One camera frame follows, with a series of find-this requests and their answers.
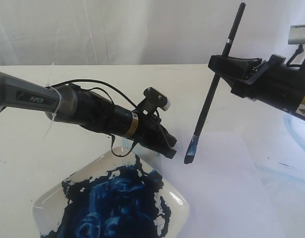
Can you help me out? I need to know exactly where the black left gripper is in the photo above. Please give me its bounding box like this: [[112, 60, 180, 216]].
[[134, 114, 177, 159]]

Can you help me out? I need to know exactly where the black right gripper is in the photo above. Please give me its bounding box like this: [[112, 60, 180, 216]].
[[208, 55, 305, 121]]

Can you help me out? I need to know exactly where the black paintbrush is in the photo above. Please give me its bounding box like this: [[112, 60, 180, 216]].
[[184, 0, 246, 165]]

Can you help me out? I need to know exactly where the white paper sheet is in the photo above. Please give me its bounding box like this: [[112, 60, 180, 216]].
[[134, 132, 305, 238]]

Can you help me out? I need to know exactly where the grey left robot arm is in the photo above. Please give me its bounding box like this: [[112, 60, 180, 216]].
[[0, 72, 177, 159]]

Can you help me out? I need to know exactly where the white square paint dish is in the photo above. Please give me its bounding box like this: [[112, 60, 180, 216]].
[[32, 147, 189, 238]]

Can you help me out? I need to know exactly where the white zip tie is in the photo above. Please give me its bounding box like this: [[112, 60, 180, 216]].
[[43, 62, 62, 139]]

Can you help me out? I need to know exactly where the white backdrop curtain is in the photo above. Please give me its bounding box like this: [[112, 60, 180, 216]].
[[0, 0, 305, 67]]

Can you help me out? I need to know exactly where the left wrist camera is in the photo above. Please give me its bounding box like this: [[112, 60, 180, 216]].
[[136, 87, 171, 116]]

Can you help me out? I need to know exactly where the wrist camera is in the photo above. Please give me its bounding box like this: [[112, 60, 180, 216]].
[[136, 87, 171, 116], [288, 25, 305, 45]]

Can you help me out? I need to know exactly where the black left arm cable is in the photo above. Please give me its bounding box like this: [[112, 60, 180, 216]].
[[50, 79, 168, 158]]

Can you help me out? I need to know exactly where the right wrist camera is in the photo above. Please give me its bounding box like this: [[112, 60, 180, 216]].
[[288, 25, 305, 45]]

